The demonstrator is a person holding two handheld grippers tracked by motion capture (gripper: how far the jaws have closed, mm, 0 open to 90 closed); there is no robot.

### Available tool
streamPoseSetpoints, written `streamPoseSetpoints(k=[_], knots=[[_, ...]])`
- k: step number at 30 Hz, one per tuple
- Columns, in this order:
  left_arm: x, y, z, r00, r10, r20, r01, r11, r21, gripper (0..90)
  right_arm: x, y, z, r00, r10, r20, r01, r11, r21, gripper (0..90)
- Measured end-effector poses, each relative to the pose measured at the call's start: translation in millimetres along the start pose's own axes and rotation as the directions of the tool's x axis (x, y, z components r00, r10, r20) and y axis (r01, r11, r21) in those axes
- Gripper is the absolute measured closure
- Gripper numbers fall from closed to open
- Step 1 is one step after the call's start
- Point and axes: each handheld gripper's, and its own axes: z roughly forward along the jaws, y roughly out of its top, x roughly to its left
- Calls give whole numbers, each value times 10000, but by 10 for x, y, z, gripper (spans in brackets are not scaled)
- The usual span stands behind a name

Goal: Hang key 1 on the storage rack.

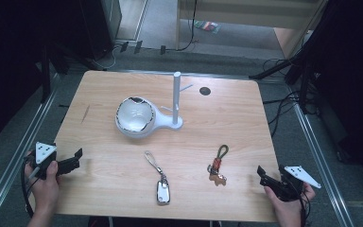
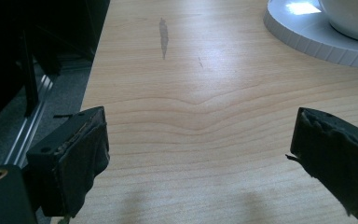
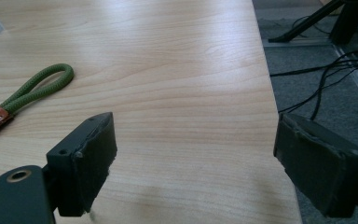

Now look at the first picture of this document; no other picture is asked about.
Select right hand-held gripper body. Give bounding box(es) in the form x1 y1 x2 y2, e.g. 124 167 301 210
272 164 322 202

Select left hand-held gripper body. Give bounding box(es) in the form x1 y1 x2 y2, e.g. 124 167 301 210
27 141 68 181

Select white desk lamp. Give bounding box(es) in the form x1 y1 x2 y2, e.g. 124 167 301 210
114 71 194 140

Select white key fob silver strap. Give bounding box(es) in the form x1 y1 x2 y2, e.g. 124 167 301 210
144 149 171 206

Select person's right hand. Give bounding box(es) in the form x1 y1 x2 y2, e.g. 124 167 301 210
263 183 317 223

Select person's left hand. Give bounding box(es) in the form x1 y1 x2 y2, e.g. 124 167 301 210
24 152 61 216

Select black metal stand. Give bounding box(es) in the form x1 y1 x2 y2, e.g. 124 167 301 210
248 51 318 115
38 42 72 104

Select dark curtain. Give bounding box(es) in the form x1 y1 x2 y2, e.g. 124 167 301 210
0 0 86 151
299 0 363 183

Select black cabinet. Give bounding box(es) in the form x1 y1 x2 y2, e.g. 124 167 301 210
78 0 123 61

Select colourful packet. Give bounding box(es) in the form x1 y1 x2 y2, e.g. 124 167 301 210
194 20 222 35

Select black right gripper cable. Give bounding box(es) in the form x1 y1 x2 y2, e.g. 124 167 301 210
297 185 312 227

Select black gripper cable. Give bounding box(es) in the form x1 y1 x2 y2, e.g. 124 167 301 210
20 156 35 219
297 185 312 227

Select metal floor rail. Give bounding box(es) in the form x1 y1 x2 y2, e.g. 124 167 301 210
0 73 61 227
291 102 356 227

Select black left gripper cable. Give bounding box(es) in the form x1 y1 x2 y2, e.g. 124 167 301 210
20 156 35 219

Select bundle of black floor cables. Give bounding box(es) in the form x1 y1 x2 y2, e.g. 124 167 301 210
261 57 301 139

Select white floor cable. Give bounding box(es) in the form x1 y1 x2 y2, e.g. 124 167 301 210
92 45 122 71

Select black hanging cable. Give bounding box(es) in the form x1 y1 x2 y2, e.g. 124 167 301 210
176 0 200 52

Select light wooden furniture frame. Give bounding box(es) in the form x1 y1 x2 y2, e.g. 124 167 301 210
175 0 329 60

